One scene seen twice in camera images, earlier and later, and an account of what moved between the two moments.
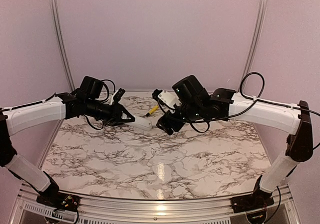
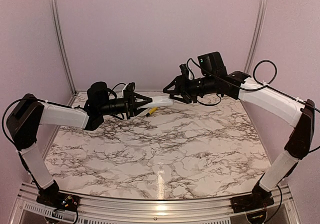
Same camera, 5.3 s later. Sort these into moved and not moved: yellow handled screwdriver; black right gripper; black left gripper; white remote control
Moved: black left gripper; white remote control; black right gripper
Not moved: yellow handled screwdriver
